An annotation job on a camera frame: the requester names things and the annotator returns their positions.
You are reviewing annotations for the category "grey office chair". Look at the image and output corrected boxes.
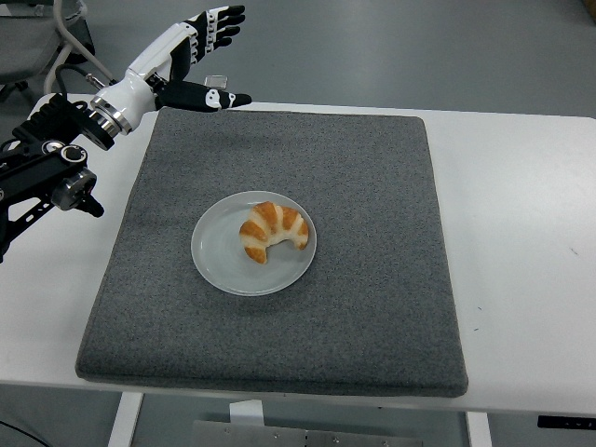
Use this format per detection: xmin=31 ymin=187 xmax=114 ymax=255
xmin=0 ymin=0 xmax=115 ymax=104

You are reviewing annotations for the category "white under-table bracket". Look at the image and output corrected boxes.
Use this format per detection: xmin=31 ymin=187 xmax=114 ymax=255
xmin=228 ymin=400 xmax=266 ymax=427

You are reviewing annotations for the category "grey felt mat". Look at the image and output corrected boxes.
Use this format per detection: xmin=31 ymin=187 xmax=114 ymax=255
xmin=74 ymin=106 xmax=469 ymax=399

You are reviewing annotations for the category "black table control panel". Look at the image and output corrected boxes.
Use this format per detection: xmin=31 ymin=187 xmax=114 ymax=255
xmin=536 ymin=414 xmax=596 ymax=430

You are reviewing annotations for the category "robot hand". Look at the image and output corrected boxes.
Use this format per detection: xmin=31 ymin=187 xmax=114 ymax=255
xmin=92 ymin=5 xmax=253 ymax=128

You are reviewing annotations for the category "thin black floor cable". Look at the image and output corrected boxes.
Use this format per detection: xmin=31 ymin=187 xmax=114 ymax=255
xmin=0 ymin=419 xmax=46 ymax=447

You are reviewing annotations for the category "pale grey round plate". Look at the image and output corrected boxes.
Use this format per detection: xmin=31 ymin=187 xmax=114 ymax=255
xmin=190 ymin=190 xmax=318 ymax=297

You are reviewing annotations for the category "golden croissant bread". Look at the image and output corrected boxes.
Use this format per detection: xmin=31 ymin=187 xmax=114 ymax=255
xmin=238 ymin=200 xmax=310 ymax=265

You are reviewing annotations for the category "white table leg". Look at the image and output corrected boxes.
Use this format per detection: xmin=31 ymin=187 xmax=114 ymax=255
xmin=465 ymin=411 xmax=493 ymax=447
xmin=107 ymin=393 xmax=145 ymax=447

